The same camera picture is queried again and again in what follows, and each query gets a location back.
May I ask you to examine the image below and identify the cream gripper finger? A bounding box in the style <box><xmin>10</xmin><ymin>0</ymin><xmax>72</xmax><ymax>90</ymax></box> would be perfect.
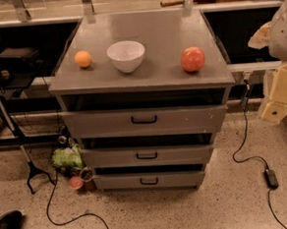
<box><xmin>259</xmin><ymin>63</ymin><xmax>287</xmax><ymax>123</ymax></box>

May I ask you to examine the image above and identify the grey top drawer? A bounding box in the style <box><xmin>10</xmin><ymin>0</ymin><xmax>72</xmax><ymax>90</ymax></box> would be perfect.
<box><xmin>62</xmin><ymin>105</ymin><xmax>226</xmax><ymax>139</ymax></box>

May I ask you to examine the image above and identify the grey drawer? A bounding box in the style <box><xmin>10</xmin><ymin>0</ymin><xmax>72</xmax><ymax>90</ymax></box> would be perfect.
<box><xmin>92</xmin><ymin>171</ymin><xmax>204</xmax><ymax>191</ymax></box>
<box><xmin>82</xmin><ymin>144</ymin><xmax>213</xmax><ymax>168</ymax></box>
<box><xmin>62</xmin><ymin>105</ymin><xmax>226</xmax><ymax>139</ymax></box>

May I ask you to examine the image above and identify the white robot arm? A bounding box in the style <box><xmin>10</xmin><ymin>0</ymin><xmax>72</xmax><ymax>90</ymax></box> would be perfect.
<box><xmin>248</xmin><ymin>0</ymin><xmax>287</xmax><ymax>123</ymax></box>

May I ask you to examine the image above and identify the grey drawer cabinet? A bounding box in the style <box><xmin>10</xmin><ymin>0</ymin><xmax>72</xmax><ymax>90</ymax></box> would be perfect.
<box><xmin>43</xmin><ymin>4</ymin><xmax>244</xmax><ymax>200</ymax></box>

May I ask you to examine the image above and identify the grey middle drawer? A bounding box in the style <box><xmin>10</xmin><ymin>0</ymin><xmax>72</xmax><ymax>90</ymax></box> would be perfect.
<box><xmin>82</xmin><ymin>144</ymin><xmax>213</xmax><ymax>168</ymax></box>

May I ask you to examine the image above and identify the grey bottom drawer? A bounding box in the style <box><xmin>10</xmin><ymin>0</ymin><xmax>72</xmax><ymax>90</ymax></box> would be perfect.
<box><xmin>92</xmin><ymin>171</ymin><xmax>204</xmax><ymax>191</ymax></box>

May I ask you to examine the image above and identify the red apple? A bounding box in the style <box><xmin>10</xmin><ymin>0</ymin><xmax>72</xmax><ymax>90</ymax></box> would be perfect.
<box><xmin>180</xmin><ymin>47</ymin><xmax>205</xmax><ymax>73</ymax></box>

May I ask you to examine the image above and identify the white ceramic bowl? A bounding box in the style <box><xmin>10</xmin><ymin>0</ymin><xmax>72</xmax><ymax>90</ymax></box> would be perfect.
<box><xmin>106</xmin><ymin>40</ymin><xmax>145</xmax><ymax>73</ymax></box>

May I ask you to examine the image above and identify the small orange fruit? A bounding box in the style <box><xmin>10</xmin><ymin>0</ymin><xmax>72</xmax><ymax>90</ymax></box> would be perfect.
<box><xmin>75</xmin><ymin>51</ymin><xmax>92</xmax><ymax>68</ymax></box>

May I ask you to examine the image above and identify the small round can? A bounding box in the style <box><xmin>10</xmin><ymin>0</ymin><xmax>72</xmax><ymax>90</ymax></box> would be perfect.
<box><xmin>80</xmin><ymin>168</ymin><xmax>93</xmax><ymax>183</ymax></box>

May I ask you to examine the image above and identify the pink round cup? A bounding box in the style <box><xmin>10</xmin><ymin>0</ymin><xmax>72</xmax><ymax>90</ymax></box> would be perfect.
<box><xmin>69</xmin><ymin>176</ymin><xmax>84</xmax><ymax>190</ymax></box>

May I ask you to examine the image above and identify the black box on stand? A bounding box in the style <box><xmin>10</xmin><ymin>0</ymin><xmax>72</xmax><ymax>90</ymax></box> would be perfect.
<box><xmin>0</xmin><ymin>47</ymin><xmax>39</xmax><ymax>63</ymax></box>

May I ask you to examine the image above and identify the black tripod stand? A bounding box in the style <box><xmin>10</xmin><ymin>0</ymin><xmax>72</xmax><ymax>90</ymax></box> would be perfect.
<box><xmin>0</xmin><ymin>98</ymin><xmax>55</xmax><ymax>194</ymax></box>

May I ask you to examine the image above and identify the black power adapter with cable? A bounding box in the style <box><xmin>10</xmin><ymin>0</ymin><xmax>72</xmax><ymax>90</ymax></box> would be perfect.
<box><xmin>232</xmin><ymin>80</ymin><xmax>287</xmax><ymax>229</ymax></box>

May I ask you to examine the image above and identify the black floor cable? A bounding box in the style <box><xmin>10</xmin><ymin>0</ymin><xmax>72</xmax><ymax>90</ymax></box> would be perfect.
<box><xmin>43</xmin><ymin>166</ymin><xmax>113</xmax><ymax>229</ymax></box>

